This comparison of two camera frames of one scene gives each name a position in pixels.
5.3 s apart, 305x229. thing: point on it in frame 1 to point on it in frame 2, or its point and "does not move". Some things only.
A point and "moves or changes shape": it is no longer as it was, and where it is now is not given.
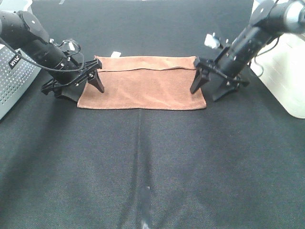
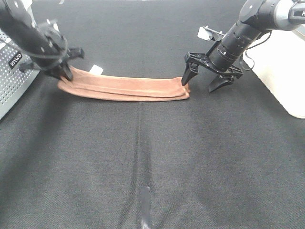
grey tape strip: [145, 196] does not move
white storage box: [281, 66] does not move
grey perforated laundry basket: [17, 71] does not move
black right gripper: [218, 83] to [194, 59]
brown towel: [162, 82] moves or changes shape
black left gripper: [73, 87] to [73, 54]
